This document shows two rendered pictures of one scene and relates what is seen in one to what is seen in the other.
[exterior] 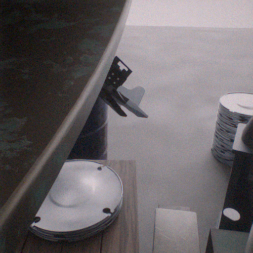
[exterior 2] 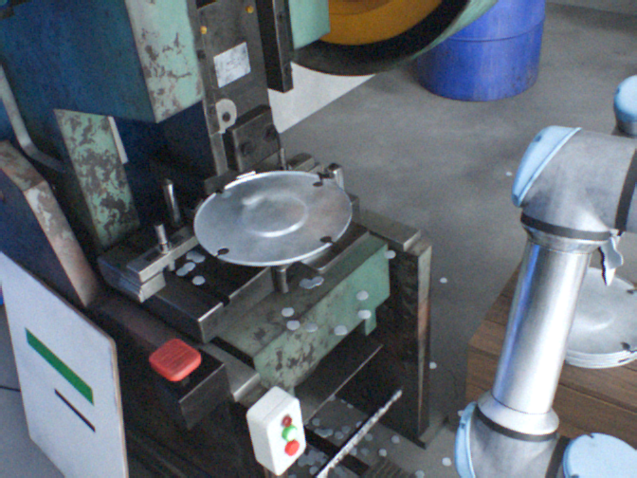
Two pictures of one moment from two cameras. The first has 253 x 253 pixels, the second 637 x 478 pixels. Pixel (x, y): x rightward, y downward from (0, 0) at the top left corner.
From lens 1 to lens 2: 1.48 m
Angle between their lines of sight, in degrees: 96
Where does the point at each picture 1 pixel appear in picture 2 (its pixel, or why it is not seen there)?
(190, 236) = (389, 233)
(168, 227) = (402, 229)
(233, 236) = (375, 248)
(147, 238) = not seen: outside the picture
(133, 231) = not seen: hidden behind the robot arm
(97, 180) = (596, 335)
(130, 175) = (614, 389)
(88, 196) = not seen: hidden behind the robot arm
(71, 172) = (625, 317)
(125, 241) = (499, 342)
